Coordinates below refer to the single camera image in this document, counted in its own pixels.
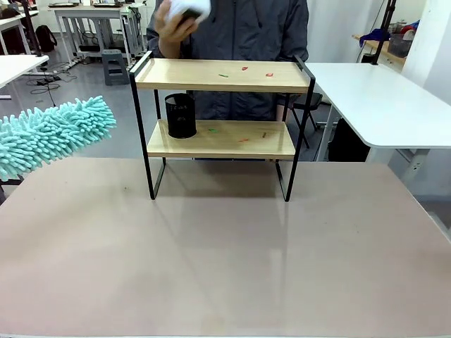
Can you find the person's right hand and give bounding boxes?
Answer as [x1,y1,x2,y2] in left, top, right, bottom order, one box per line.
[154,0,199,45]

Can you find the small black object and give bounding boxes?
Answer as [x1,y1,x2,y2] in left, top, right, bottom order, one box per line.
[178,9,200,27]

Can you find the white cloth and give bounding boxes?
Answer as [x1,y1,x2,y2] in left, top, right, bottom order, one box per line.
[165,0,211,25]

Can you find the teal chenille duster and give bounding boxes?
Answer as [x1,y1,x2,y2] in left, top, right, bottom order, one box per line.
[0,95,118,182]

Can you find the person's right forearm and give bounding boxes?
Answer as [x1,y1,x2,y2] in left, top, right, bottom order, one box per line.
[158,35,194,59]

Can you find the grey step stool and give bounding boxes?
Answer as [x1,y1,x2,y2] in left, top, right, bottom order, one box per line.
[101,49,130,87]

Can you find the white background desk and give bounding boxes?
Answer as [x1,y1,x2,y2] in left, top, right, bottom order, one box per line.
[47,2,145,68]

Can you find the black mesh pen cup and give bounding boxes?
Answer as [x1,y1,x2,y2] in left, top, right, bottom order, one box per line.
[164,93,197,139]

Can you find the black backpack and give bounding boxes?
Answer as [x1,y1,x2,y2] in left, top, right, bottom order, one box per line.
[35,25,58,56]

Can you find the black pole with clamp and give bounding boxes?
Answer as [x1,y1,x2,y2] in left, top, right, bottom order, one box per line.
[369,0,397,67]
[23,0,45,58]

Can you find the white side table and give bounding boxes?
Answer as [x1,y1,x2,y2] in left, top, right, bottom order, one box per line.
[0,55,49,89]

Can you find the black chair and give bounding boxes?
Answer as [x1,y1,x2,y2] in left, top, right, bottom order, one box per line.
[281,93,323,149]

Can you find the wooden workbench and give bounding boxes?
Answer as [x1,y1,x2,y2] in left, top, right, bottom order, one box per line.
[352,34,406,66]

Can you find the blue and red cloth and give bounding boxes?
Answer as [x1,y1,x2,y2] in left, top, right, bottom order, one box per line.
[359,27,392,46]

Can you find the large white table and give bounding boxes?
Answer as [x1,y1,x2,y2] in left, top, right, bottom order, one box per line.
[304,62,451,163]

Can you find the grey mesh basket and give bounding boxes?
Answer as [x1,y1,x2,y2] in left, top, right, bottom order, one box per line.
[388,32,413,57]

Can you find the black frame wooden two-tier shelf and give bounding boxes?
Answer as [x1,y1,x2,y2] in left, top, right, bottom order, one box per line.
[128,50,315,203]

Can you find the black floor cables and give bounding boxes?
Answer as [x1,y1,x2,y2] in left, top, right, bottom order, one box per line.
[30,63,79,95]

